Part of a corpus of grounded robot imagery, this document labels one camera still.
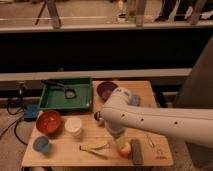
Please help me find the black strainer utensil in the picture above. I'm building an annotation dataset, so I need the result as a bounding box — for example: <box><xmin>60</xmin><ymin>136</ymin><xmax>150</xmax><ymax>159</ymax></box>
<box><xmin>42</xmin><ymin>80</ymin><xmax>76</xmax><ymax>99</ymax></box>

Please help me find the blue box on floor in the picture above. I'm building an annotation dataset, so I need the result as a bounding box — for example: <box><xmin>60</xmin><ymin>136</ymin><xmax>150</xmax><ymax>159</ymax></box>
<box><xmin>24</xmin><ymin>104</ymin><xmax>39</xmax><ymax>121</ymax></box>

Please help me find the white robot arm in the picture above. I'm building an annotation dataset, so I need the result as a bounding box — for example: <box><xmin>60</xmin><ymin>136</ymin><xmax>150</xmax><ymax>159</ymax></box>
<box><xmin>100</xmin><ymin>87</ymin><xmax>213</xmax><ymax>148</ymax></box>

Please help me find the orange bowl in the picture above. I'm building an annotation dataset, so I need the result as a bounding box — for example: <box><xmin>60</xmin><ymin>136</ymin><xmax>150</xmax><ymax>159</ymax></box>
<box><xmin>36</xmin><ymin>110</ymin><xmax>62</xmax><ymax>135</ymax></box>

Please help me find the small metal cup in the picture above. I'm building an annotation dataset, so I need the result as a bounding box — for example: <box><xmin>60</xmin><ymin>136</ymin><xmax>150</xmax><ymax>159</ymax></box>
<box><xmin>94</xmin><ymin>112</ymin><xmax>102</xmax><ymax>126</ymax></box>

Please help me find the black cable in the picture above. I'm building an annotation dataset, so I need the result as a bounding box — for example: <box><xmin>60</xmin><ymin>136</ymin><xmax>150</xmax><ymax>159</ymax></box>
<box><xmin>0</xmin><ymin>96</ymin><xmax>31</xmax><ymax>146</ymax></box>

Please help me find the white plastic cup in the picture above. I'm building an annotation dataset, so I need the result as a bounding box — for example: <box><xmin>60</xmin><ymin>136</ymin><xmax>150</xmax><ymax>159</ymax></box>
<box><xmin>65</xmin><ymin>117</ymin><xmax>82</xmax><ymax>137</ymax></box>

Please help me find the metal fork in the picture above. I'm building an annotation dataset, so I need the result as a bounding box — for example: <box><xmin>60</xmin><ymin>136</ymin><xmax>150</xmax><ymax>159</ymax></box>
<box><xmin>146</xmin><ymin>134</ymin><xmax>155</xmax><ymax>148</ymax></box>

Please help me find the blue sponge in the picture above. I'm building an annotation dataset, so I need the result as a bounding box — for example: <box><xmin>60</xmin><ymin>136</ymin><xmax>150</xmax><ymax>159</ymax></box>
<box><xmin>131</xmin><ymin>95</ymin><xmax>140</xmax><ymax>106</ymax></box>

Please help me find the grey metal rail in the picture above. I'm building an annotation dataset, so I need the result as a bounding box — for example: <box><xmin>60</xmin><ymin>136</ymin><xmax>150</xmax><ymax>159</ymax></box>
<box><xmin>0</xmin><ymin>68</ymin><xmax>191</xmax><ymax>82</ymax></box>

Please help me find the yellow red apple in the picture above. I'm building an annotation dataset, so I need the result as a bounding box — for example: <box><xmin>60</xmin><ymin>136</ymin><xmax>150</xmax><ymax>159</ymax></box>
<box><xmin>117</xmin><ymin>142</ymin><xmax>131</xmax><ymax>158</ymax></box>

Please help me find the blue plastic cup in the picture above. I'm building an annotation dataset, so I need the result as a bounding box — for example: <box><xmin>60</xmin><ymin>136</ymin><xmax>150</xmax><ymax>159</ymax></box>
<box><xmin>33</xmin><ymin>136</ymin><xmax>50</xmax><ymax>154</ymax></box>

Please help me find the green plastic tray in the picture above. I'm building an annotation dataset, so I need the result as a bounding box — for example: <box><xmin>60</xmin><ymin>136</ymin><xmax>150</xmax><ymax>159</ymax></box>
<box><xmin>39</xmin><ymin>77</ymin><xmax>93</xmax><ymax>112</ymax></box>

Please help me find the purple bowl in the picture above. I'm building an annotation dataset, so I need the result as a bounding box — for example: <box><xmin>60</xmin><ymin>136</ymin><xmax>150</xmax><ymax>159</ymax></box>
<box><xmin>96</xmin><ymin>81</ymin><xmax>118</xmax><ymax>101</ymax></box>

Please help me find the grey rectangular block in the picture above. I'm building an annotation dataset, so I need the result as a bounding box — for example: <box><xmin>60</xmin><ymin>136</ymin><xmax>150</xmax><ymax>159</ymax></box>
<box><xmin>131</xmin><ymin>139</ymin><xmax>143</xmax><ymax>166</ymax></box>

